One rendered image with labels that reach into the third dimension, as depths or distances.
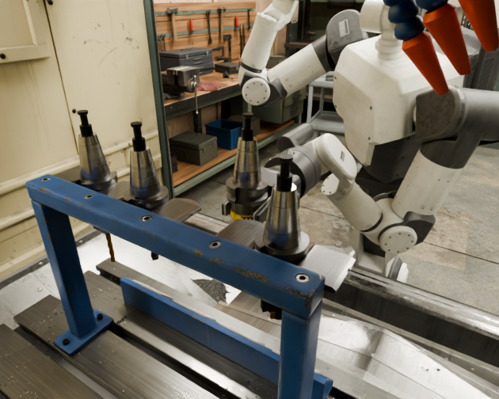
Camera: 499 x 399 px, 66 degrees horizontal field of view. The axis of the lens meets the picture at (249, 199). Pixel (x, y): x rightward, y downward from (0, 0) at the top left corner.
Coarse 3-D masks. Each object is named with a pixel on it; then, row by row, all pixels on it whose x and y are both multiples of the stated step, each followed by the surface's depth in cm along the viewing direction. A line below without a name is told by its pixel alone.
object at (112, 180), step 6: (78, 174) 60; (114, 174) 60; (78, 180) 59; (102, 180) 58; (108, 180) 58; (114, 180) 60; (84, 186) 58; (90, 186) 57; (96, 186) 58; (102, 186) 58; (108, 186) 59
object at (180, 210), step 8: (176, 200) 55; (184, 200) 55; (192, 200) 55; (160, 208) 53; (168, 208) 53; (176, 208) 53; (184, 208) 53; (192, 208) 53; (200, 208) 53; (168, 216) 51; (176, 216) 51; (184, 216) 51
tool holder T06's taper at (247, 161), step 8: (240, 144) 54; (248, 144) 53; (256, 144) 54; (240, 152) 54; (248, 152) 53; (256, 152) 54; (240, 160) 54; (248, 160) 54; (256, 160) 54; (240, 168) 54; (248, 168) 54; (256, 168) 55; (240, 176) 55; (248, 176) 55; (256, 176) 55; (240, 184) 55; (248, 184) 55; (256, 184) 55
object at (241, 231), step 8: (232, 224) 49; (240, 224) 49; (248, 224) 49; (256, 224) 49; (224, 232) 47; (232, 232) 47; (240, 232) 47; (248, 232) 47; (256, 232) 47; (232, 240) 46; (240, 240) 46; (248, 240) 46
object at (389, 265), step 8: (352, 232) 118; (360, 232) 116; (352, 240) 120; (360, 240) 121; (368, 240) 123; (352, 248) 122; (360, 248) 124; (368, 248) 127; (376, 248) 124; (352, 256) 135; (360, 256) 128; (368, 256) 128; (376, 256) 127; (384, 256) 126; (392, 256) 115; (360, 264) 127; (368, 264) 126; (376, 264) 125; (384, 264) 119; (392, 264) 127; (400, 264) 129; (376, 272) 125; (384, 272) 122; (392, 272) 126
